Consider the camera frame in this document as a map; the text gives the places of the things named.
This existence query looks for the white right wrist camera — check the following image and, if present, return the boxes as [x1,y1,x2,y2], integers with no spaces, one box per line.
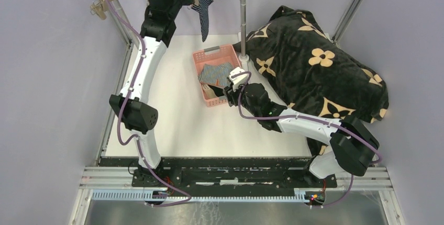
[228,67,251,91]

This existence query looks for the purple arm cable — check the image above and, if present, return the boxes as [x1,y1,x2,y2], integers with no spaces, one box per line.
[229,71,382,208]
[102,0,193,208]

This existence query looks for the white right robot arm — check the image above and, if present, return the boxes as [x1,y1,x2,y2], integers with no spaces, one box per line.
[224,83,379,187]

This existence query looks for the left aluminium frame rail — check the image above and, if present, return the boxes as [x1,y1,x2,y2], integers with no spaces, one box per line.
[93,43,134,158]

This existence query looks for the right aluminium frame post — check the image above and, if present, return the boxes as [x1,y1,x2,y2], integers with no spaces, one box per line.
[331,0,363,46]

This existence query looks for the pink plastic basket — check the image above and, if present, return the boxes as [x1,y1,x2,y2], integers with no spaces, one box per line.
[192,44,241,89]

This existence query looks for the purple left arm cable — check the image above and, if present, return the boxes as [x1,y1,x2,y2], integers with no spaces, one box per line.
[102,0,193,208]

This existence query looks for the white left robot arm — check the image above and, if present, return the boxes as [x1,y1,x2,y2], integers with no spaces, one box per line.
[109,0,193,187]

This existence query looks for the grey striped underwear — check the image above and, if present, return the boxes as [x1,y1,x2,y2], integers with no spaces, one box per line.
[198,62,234,88]

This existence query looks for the right metal rack pole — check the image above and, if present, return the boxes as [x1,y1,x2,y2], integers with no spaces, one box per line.
[239,0,249,63]

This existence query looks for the black floral blanket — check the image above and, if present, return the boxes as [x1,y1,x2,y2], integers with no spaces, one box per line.
[232,5,390,156]

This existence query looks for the black underwear beige waistband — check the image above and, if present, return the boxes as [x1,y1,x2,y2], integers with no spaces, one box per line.
[201,84,226,99]

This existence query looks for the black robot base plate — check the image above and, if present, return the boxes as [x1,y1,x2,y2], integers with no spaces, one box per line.
[131,157,338,197]

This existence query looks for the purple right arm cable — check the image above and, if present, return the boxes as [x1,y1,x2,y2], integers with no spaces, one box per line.
[229,71,382,208]

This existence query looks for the white slotted cable duct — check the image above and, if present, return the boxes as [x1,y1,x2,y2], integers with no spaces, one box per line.
[92,189,312,204]

